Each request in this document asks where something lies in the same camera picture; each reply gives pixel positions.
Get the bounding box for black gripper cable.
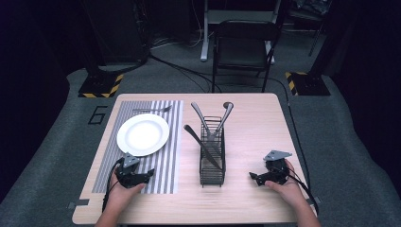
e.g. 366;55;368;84
101;157;125;213
285;165;320;217

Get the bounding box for black stand base yellow stripes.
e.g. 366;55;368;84
285;71;332;96
78;66;125;99

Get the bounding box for black wire cutlery holder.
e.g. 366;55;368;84
199;115;227;188

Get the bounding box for person's left hand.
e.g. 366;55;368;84
106;171;147;216

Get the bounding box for white round plate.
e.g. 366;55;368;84
116;113;171;158

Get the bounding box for silver cutlery handle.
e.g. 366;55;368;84
190;101;213;142

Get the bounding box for person's right hand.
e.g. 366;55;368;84
264;158;309;210

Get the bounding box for grey striped placemat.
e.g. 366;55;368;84
91;99;184;195

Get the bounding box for dark utensils in caddy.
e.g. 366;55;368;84
183;124;222;170

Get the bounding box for silver spoon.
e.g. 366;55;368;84
210;101;235;142

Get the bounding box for white desk frame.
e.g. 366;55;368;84
200;0;283;65

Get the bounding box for black floor cable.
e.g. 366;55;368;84
148;52;222;95
268;76;312;191

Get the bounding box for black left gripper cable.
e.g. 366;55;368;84
101;157;125;213

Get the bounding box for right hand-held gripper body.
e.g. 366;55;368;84
262;149;293;186

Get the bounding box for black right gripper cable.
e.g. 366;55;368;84
285;165;320;217

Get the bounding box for black folding chair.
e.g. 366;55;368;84
211;19;283;95

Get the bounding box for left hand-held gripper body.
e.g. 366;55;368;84
114;151;149;189

